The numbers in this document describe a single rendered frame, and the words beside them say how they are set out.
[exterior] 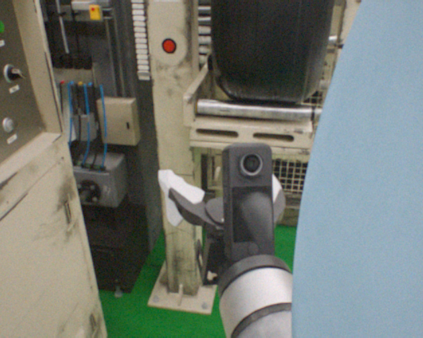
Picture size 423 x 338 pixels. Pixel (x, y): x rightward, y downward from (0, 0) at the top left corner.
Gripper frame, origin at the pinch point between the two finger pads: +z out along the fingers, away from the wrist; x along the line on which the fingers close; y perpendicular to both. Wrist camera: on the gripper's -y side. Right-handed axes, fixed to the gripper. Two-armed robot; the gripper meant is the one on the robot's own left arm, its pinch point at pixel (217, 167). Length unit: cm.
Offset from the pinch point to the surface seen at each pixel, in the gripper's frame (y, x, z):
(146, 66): 8, -5, 78
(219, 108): 14, 16, 61
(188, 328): 105, 16, 58
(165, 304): 105, 8, 71
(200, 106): 14, 10, 63
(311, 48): -9, 31, 43
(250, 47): -7, 17, 47
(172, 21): -7, 1, 73
